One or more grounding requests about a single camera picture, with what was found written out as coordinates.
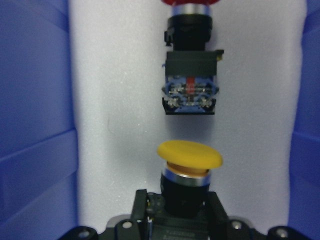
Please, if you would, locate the white foam pad left bin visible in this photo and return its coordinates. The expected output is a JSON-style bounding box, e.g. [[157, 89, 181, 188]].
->
[[69, 0, 307, 233]]

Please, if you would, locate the yellow mushroom push button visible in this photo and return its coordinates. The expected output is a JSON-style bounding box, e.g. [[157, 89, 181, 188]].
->
[[147, 139, 224, 240]]

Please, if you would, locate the red mushroom push button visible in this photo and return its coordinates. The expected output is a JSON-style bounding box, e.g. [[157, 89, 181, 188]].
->
[[162, 0, 224, 115]]

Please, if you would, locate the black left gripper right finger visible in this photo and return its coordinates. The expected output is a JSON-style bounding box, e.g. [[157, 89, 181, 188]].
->
[[206, 191, 229, 227]]

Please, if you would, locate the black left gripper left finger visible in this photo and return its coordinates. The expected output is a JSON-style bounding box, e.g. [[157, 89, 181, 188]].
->
[[130, 189, 148, 227]]

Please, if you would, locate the blue left storage bin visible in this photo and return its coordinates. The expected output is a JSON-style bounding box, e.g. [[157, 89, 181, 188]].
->
[[0, 0, 320, 240]]

